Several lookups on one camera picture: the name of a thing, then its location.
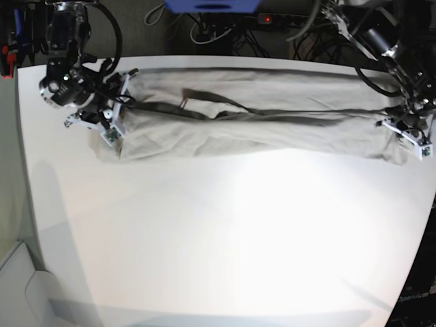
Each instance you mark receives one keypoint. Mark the grey t-shirt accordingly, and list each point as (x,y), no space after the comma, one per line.
(214,112)

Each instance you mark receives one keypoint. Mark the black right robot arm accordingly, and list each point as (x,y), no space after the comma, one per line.
(67,81)

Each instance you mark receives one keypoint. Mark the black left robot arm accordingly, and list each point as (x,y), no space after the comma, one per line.
(400,37)

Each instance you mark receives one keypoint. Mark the black power strip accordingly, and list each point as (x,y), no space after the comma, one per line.
(277,22)

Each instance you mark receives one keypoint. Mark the blue box at top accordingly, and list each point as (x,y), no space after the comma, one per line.
(212,6)

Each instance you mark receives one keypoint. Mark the grey side table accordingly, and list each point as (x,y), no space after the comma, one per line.
(23,299)

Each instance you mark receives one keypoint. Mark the red and black clamp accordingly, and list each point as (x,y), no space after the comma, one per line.
(8,62)

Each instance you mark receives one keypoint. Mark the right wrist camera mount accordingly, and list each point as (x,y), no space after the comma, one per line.
(102,109)

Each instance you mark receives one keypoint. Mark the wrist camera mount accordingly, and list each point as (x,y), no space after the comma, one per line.
(102,109)
(419,137)

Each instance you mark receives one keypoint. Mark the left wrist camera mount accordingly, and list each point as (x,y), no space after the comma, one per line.
(419,137)

